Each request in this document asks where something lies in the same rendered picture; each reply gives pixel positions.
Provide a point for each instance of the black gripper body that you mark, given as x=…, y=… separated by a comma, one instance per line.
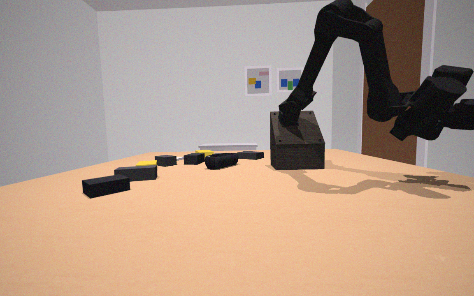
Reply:
x=459, y=73

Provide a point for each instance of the dark grey rounded unit with white label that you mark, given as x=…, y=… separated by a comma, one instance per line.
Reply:
x=222, y=160

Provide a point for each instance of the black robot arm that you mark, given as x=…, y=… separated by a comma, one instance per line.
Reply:
x=436, y=95

